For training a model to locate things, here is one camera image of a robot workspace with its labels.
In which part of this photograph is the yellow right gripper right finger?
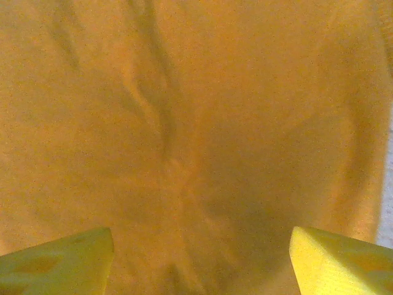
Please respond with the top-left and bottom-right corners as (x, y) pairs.
(289, 226), (393, 295)

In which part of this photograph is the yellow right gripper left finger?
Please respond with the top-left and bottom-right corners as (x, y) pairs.
(0, 226), (115, 295)

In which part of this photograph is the yellow t-shirt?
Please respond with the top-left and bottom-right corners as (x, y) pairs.
(0, 0), (393, 295)

